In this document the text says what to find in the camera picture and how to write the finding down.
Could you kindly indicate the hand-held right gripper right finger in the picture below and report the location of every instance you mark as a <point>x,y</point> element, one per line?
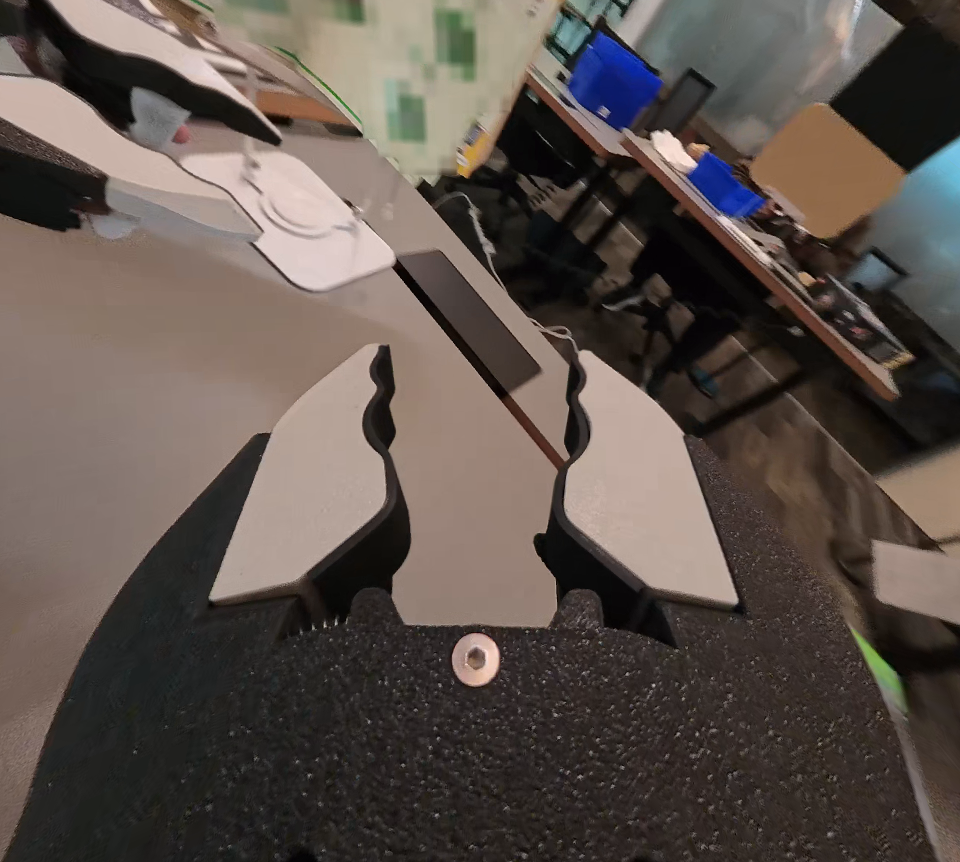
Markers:
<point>637,502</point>

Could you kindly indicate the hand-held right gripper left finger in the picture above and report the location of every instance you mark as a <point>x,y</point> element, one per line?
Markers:
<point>315,487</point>

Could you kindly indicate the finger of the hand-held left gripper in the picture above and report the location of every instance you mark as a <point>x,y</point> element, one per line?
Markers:
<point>127,33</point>
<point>67,115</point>

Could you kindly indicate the black lego box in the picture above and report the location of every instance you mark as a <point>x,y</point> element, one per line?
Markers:
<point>855,322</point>

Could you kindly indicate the black rectangular pad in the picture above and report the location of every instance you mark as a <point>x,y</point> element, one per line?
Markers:
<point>465,322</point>

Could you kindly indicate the black office chair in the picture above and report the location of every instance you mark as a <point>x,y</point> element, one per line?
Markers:
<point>559,254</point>

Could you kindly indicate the long wooden table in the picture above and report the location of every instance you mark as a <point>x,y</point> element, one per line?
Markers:
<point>757,262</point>

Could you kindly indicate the grey side table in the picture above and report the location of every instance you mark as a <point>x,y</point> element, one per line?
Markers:
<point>919,573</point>

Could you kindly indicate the small blue storage bin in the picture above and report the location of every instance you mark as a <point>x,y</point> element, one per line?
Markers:
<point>720,183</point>

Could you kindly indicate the black monitor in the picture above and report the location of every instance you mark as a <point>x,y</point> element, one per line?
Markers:
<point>877,269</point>
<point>686,100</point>

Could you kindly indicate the white crumpled tissue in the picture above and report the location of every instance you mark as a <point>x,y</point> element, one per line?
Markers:
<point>675,153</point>

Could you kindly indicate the wooden table with black legs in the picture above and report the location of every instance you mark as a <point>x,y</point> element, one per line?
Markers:
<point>592,123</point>

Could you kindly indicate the large blue storage bin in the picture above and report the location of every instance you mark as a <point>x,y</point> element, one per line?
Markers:
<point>611,85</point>

